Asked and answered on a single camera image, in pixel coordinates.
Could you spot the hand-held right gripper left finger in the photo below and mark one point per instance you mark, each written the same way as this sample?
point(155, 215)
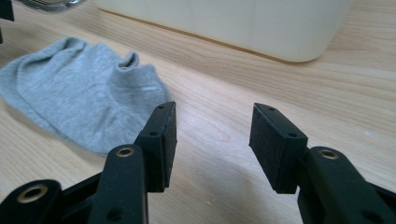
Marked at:
point(124, 183)

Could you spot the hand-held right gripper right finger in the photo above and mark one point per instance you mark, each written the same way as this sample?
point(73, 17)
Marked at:
point(280, 155)

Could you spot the light grey sock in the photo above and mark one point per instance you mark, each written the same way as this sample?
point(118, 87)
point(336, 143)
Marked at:
point(77, 93)

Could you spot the white divided storage box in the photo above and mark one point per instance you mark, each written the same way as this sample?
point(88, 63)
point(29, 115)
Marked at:
point(249, 25)

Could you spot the clear plastic box lid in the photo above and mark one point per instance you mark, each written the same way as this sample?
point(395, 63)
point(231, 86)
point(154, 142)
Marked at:
point(49, 3)

